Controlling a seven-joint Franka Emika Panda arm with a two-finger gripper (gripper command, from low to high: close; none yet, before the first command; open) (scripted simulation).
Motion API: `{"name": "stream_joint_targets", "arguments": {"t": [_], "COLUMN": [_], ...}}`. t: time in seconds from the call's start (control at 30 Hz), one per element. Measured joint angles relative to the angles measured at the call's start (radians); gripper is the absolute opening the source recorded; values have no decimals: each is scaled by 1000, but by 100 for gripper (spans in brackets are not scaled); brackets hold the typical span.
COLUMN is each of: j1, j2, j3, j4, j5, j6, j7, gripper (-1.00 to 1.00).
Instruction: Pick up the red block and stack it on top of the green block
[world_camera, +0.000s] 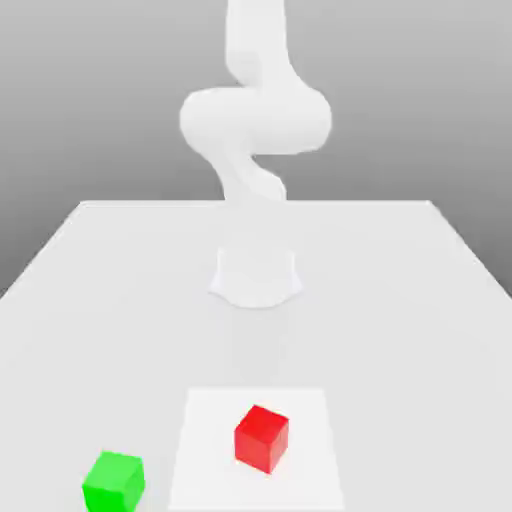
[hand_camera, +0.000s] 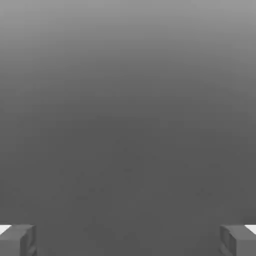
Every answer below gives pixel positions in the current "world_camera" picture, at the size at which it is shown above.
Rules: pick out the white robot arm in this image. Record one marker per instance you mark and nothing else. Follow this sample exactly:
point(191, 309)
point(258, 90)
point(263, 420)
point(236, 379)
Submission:
point(256, 120)

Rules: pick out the small red cube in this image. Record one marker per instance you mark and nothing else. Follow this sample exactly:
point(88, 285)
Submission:
point(260, 438)

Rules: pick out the small green cube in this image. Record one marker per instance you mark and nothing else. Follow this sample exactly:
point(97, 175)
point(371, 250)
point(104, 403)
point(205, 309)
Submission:
point(114, 482)

